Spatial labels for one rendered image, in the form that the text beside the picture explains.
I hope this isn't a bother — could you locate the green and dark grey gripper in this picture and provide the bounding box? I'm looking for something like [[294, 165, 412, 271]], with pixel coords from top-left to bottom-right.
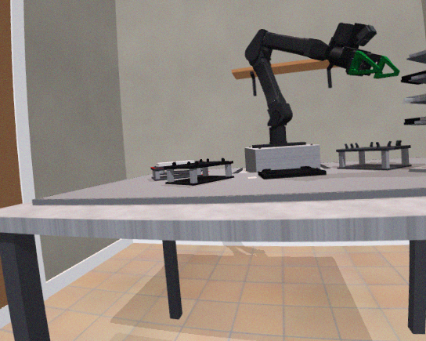
[[340, 50, 400, 78]]

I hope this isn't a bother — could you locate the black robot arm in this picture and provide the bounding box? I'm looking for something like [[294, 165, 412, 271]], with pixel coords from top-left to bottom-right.
[[245, 23, 377, 148]]

